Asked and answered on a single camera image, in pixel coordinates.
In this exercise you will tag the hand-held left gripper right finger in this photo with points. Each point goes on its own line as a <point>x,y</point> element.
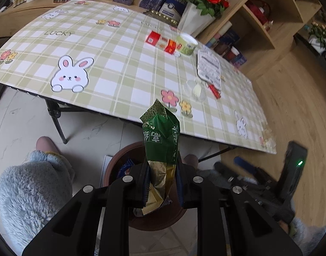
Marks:
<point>179,192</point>

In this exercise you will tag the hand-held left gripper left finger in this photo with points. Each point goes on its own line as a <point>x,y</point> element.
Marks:
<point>146,192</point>

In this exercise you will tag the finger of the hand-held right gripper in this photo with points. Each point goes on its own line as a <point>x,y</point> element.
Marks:
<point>224,169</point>
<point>244,164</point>

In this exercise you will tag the brown round bin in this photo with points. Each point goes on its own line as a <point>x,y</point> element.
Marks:
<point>117,162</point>

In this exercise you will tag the green and gold snack bag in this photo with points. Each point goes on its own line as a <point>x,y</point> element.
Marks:
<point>160,144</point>

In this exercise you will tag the person's right forearm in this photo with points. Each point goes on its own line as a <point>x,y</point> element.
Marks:
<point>309,237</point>

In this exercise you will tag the person's right leg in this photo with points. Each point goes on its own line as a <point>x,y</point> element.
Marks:
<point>191,160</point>

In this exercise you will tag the person's leg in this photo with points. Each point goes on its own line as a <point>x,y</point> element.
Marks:
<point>32,192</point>
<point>191,160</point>

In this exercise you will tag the white flat board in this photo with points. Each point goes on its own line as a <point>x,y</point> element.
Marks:
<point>107,170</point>

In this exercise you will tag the small red wrapper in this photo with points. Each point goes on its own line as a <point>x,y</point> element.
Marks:
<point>215,91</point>

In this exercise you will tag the clear plastic wrapper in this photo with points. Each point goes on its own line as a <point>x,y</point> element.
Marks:
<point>196,89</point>

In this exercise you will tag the flat white printed package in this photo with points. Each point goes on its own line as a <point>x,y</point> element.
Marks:
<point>209,68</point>

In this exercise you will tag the purple printed box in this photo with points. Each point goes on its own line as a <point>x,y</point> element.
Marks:
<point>240,60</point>

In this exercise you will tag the person's left leg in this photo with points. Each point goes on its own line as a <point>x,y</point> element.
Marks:
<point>32,192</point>

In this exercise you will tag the dark blue printed box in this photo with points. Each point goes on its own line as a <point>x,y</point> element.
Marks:
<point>232,37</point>

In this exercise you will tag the green paper food cup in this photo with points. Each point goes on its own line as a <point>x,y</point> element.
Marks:
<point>187,44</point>

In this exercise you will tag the stack of pastel paper cups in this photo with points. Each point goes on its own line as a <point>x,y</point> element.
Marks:
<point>219,36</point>

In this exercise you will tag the green checked bunny tablecloth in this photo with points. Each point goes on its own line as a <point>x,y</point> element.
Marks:
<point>112,64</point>

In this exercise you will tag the pink rose bouquet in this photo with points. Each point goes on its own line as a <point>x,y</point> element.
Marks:
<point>320,33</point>

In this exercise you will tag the red snack packet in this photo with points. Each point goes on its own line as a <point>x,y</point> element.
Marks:
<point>160,41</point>

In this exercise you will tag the white faceted flower pot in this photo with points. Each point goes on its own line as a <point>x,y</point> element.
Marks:
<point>193,20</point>

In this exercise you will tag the red basket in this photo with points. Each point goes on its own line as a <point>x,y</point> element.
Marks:
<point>259,12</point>

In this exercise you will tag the wooden shelf unit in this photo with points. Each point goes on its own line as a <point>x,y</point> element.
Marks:
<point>285,13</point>

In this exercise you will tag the black folding table frame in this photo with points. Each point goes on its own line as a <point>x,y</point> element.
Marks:
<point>57,120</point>

